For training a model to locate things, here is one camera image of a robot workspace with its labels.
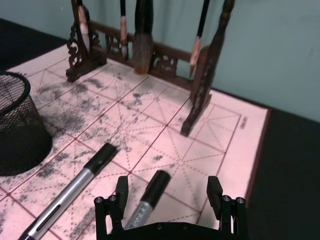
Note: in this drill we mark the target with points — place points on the black table cloth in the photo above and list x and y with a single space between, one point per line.
287 175

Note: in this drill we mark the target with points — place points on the short grey marker black cap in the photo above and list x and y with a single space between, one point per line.
155 190

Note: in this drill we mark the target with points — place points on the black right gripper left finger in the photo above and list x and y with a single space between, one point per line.
121 197

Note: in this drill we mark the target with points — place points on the dark carved wooden brush rack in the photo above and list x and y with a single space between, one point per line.
200 92

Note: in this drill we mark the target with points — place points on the pink gridded calligraphy felt mat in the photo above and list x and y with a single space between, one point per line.
160 125

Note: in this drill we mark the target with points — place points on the calligraphy brush with brown-tipped bristles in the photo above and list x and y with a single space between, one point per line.
196 50

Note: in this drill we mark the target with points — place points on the thin calligraphy brush pale bristles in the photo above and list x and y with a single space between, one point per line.
123 32

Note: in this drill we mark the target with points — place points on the large calligraphy brush grey-brown bristles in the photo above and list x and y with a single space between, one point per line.
142 50

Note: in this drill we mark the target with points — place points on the long silver marker black cap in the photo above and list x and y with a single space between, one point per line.
75 185

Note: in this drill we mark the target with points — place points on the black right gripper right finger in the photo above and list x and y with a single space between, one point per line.
215 197

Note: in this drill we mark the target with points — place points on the calligraphy brush with white bristles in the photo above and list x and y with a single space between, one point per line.
84 32

